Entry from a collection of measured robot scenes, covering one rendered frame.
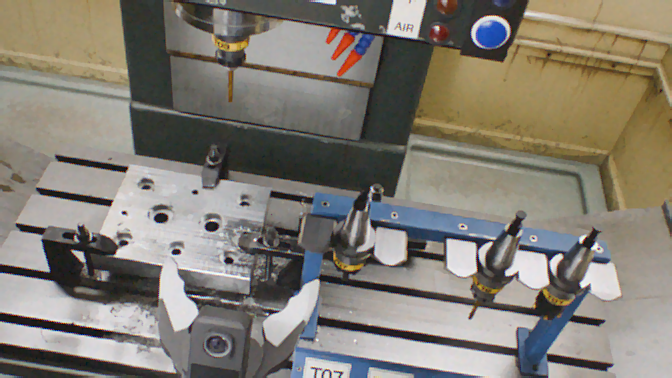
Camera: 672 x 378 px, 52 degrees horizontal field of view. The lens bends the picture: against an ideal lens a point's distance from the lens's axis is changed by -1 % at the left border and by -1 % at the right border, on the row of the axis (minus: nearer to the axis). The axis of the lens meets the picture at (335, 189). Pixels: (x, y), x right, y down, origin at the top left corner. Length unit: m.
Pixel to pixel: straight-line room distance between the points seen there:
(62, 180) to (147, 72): 0.33
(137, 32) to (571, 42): 1.12
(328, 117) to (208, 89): 0.28
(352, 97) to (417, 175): 0.56
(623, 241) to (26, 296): 1.33
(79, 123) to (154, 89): 0.50
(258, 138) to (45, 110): 0.76
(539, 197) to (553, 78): 0.36
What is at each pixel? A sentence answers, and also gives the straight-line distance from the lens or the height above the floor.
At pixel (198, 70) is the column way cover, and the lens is 1.60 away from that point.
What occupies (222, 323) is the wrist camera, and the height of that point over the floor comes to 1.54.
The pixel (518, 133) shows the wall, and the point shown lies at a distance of 2.16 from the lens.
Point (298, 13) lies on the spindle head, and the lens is 0.69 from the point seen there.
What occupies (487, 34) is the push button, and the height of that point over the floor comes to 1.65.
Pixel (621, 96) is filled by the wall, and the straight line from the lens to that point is 2.12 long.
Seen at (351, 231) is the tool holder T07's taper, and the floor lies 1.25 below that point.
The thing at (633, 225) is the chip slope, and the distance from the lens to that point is 1.84.
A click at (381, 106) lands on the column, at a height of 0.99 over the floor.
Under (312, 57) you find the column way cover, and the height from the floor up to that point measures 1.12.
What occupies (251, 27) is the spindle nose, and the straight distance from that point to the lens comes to 0.88.
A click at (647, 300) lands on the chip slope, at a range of 1.70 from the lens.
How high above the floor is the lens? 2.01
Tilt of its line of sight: 47 degrees down
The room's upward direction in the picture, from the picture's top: 10 degrees clockwise
